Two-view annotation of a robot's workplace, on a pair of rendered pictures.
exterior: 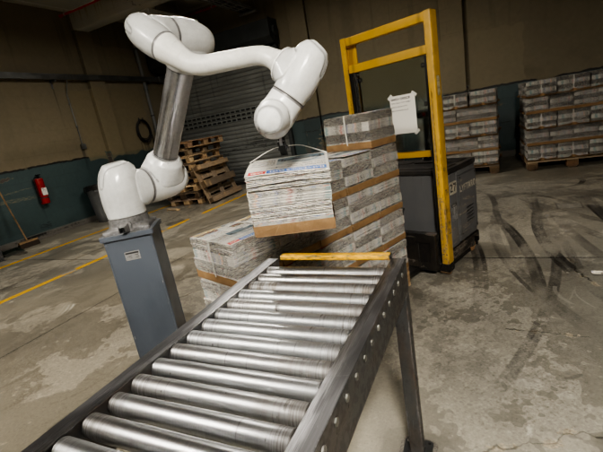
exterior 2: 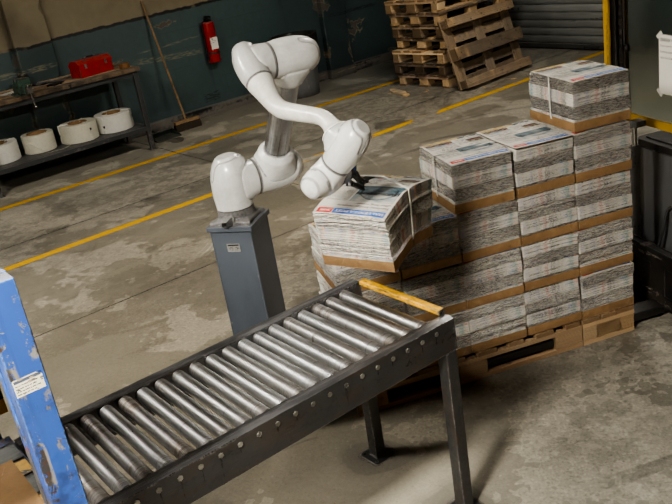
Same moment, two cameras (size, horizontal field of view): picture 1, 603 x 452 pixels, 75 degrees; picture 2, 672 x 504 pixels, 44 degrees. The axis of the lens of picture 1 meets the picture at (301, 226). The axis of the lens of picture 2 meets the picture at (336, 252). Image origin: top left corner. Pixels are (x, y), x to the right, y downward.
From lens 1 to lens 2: 1.83 m
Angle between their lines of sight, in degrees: 28
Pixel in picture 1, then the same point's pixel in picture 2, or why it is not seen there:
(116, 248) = (220, 239)
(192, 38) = (290, 63)
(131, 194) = (236, 190)
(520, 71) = not seen: outside the picture
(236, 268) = (337, 275)
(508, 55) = not seen: outside the picture
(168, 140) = (275, 139)
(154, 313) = (250, 304)
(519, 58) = not seen: outside the picture
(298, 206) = (360, 246)
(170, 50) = (259, 93)
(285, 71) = (328, 148)
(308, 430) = (255, 421)
